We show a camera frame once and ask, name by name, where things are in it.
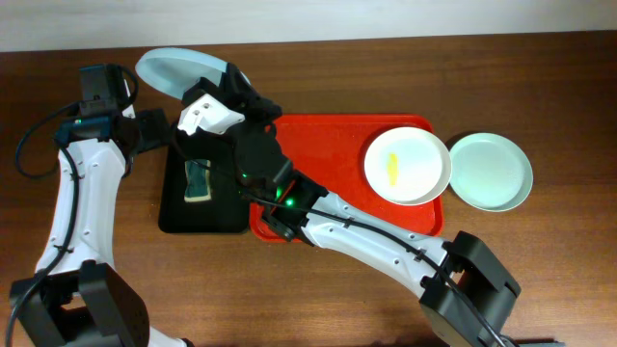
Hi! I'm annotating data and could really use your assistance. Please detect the light blue plate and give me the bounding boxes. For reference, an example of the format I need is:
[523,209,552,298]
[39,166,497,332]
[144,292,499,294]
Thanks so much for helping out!
[135,47,260,108]

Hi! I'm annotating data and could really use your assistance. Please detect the green and yellow sponge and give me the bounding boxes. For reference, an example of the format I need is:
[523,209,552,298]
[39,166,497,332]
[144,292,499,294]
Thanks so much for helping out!
[184,159,211,203]

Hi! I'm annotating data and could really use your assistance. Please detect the white plate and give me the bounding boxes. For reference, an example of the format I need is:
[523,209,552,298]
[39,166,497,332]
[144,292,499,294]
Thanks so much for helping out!
[363,126,452,206]

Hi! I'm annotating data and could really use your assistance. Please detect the light green plate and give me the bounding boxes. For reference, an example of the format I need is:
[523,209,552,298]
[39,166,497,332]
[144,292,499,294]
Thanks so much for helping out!
[450,132,534,212]

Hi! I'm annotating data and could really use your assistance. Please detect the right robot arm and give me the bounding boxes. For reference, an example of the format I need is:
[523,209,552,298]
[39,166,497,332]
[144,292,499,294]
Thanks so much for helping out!
[177,63,521,346]

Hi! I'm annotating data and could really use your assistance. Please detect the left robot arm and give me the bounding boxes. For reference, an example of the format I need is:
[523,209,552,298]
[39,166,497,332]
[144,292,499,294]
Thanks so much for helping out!
[4,109,191,346]

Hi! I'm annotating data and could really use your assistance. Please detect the black plastic tray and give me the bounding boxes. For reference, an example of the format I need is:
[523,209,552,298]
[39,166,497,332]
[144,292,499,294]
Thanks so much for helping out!
[158,125,250,234]

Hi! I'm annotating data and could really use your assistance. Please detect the red plastic tray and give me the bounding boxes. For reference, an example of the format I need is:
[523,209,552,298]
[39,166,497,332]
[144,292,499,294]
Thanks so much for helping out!
[276,114,443,236]

